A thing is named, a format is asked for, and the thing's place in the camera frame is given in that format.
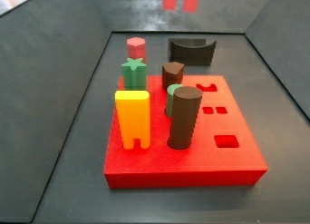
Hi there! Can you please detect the tall dark brown cylinder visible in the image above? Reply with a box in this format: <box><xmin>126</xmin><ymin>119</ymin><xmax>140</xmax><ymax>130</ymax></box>
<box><xmin>167</xmin><ymin>86</ymin><xmax>202</xmax><ymax>150</ymax></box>

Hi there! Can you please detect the red peg board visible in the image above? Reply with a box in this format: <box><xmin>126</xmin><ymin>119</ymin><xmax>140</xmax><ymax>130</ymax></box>
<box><xmin>103</xmin><ymin>75</ymin><xmax>267</xmax><ymax>189</ymax></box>

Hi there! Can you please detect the brown pentagon peg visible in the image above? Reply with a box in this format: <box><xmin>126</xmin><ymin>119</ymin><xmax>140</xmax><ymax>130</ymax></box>
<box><xmin>162</xmin><ymin>62</ymin><xmax>184</xmax><ymax>88</ymax></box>

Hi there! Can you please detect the red double-square object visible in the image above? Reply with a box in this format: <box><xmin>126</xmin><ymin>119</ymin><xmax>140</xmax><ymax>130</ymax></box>
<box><xmin>162</xmin><ymin>0</ymin><xmax>199</xmax><ymax>13</ymax></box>

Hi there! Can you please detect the black curved holder stand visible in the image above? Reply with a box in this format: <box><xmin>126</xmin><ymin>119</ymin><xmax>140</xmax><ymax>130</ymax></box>
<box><xmin>168</xmin><ymin>38</ymin><xmax>216</xmax><ymax>66</ymax></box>

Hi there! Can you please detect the yellow orange block peg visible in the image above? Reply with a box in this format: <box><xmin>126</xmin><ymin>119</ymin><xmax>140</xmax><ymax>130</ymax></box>
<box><xmin>115</xmin><ymin>91</ymin><xmax>150</xmax><ymax>150</ymax></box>

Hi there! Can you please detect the red hexagon peg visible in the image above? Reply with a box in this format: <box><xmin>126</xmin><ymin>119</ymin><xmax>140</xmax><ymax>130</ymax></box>
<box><xmin>127</xmin><ymin>37</ymin><xmax>147</xmax><ymax>59</ymax></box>

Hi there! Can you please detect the green star peg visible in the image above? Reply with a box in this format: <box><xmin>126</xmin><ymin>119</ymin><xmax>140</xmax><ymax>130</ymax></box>
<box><xmin>122</xmin><ymin>58</ymin><xmax>147</xmax><ymax>91</ymax></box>

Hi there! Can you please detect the green round cylinder peg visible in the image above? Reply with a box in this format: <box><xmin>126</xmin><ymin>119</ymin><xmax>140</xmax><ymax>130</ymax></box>
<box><xmin>164</xmin><ymin>83</ymin><xmax>183</xmax><ymax>117</ymax></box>

